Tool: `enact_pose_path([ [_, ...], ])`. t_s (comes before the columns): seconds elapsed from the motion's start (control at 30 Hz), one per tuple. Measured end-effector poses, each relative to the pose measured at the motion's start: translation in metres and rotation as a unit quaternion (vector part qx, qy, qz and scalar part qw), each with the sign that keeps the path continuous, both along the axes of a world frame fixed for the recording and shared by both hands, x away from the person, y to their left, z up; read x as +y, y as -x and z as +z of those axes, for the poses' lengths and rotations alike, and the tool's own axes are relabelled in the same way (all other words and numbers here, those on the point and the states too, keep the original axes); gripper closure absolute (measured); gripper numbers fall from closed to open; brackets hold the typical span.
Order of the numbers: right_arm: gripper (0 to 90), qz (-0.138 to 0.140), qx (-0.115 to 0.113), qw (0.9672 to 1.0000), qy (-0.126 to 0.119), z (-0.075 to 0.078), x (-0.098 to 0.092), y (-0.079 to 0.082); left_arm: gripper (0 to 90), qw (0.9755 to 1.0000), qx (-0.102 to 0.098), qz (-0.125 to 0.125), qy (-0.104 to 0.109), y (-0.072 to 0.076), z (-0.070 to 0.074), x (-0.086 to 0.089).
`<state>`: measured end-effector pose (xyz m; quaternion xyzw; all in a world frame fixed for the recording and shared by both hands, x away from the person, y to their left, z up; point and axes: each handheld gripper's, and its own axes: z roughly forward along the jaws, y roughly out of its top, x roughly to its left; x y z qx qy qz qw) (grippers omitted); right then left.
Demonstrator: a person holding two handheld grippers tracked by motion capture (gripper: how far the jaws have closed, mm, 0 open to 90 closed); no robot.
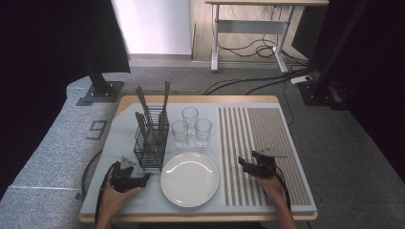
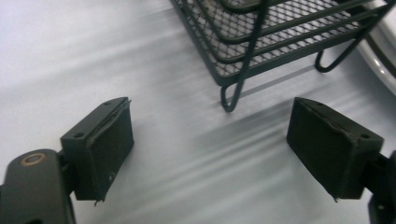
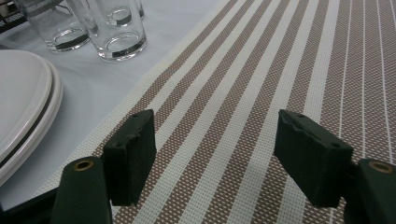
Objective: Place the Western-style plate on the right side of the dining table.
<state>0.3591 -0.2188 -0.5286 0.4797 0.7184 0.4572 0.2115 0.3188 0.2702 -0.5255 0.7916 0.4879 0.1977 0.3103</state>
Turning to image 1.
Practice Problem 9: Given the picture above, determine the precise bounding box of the dark curtain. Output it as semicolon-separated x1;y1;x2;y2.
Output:
291;0;405;184
0;0;132;199

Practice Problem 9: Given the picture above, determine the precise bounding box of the hand-held gripper cable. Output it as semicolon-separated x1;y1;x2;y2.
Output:
274;164;291;211
94;162;118;225

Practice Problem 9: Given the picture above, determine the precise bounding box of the black metal stand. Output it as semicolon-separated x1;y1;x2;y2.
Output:
75;47;125;107
299;0;372;111

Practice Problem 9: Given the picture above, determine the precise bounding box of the white power strip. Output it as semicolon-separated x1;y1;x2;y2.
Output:
290;74;313;85

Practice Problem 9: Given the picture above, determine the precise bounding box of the long black floor cable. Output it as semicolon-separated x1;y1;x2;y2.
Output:
202;68;319;96

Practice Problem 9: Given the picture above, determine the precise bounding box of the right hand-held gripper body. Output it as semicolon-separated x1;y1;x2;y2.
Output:
249;146;288;178

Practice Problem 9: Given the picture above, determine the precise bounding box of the steel cutlery piece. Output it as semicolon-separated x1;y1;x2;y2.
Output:
135;86;154;128
134;111;151;144

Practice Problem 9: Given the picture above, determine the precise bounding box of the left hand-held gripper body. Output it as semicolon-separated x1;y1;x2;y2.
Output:
109;156;146;194

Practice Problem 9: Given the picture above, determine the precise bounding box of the desk with white metal legs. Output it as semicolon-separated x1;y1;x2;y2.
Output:
204;0;330;74

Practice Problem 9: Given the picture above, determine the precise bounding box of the clear drinking glass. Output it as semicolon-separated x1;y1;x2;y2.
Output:
171;119;189;151
194;117;213;149
181;106;200;136

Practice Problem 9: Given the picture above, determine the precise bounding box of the light grey table cover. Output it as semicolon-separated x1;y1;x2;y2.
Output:
79;102;318;215

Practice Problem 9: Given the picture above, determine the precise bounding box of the steel fork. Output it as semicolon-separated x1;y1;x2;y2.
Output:
157;112;166;137

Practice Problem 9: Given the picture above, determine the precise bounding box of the left hand-held gripper cable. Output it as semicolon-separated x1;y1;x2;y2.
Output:
94;162;118;225

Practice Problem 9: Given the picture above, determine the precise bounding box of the black wire cutlery basket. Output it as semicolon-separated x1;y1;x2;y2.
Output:
133;104;171;171

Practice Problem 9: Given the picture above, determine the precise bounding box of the white partition panel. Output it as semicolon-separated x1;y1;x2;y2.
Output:
111;0;193;55

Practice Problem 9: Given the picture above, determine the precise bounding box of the right hand-held gripper cable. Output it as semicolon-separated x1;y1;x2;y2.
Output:
274;164;291;211

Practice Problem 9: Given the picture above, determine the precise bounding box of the striped placemat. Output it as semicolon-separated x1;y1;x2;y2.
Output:
218;107;313;207

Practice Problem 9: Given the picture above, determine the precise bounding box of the person's right hand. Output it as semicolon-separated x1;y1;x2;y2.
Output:
256;174;284;201

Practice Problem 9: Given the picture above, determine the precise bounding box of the black coiled floor cable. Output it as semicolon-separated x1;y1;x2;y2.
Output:
216;6;311;65

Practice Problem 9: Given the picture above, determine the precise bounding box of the thin black floor cable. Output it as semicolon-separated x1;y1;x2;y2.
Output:
282;83;295;127

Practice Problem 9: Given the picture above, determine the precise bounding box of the white plate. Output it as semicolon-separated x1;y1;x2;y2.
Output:
160;152;221;209

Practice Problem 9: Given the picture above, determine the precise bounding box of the person's left hand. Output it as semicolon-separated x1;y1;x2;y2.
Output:
100;179;143;220

